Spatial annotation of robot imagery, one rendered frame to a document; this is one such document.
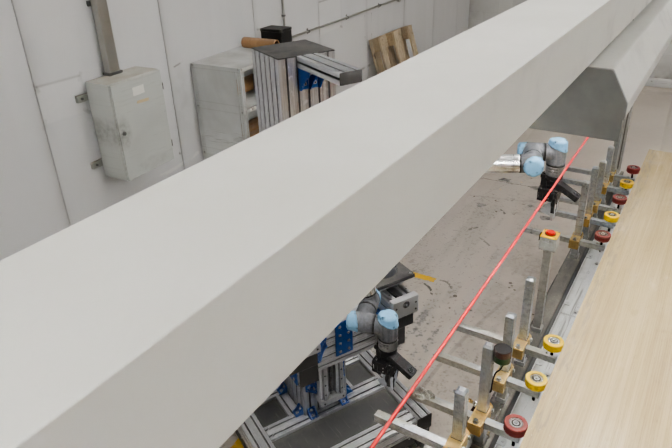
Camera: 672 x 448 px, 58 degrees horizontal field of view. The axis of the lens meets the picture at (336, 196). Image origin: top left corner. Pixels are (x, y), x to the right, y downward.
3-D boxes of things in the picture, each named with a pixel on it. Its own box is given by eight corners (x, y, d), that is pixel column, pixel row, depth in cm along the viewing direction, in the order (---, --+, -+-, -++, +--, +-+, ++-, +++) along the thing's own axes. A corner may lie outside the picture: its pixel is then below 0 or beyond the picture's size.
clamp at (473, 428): (466, 432, 217) (467, 421, 214) (479, 407, 227) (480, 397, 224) (481, 438, 214) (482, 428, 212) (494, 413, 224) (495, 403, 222)
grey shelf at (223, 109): (216, 251, 494) (189, 63, 425) (277, 205, 563) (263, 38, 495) (260, 264, 473) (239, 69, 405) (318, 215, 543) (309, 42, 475)
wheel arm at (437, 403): (405, 398, 232) (405, 390, 230) (409, 393, 234) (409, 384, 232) (517, 445, 210) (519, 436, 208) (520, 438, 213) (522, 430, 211)
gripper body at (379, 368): (381, 360, 239) (381, 336, 234) (400, 368, 235) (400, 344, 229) (371, 372, 233) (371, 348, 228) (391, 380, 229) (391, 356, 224)
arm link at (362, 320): (352, 316, 236) (380, 321, 233) (345, 334, 226) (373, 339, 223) (352, 300, 232) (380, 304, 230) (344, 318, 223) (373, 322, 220)
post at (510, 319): (494, 408, 248) (505, 314, 227) (497, 403, 250) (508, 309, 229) (503, 412, 246) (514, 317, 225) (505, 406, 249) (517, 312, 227)
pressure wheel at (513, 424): (498, 448, 213) (501, 424, 208) (505, 432, 219) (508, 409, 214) (520, 457, 209) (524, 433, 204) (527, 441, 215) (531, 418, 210)
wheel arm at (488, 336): (455, 332, 270) (455, 324, 269) (458, 327, 273) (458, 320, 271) (554, 366, 249) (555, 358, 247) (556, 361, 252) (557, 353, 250)
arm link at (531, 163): (416, 156, 240) (545, 154, 228) (418, 146, 250) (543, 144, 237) (417, 183, 245) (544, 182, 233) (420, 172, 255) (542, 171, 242)
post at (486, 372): (473, 445, 227) (482, 345, 206) (476, 438, 230) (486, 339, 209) (482, 449, 226) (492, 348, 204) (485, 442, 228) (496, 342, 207)
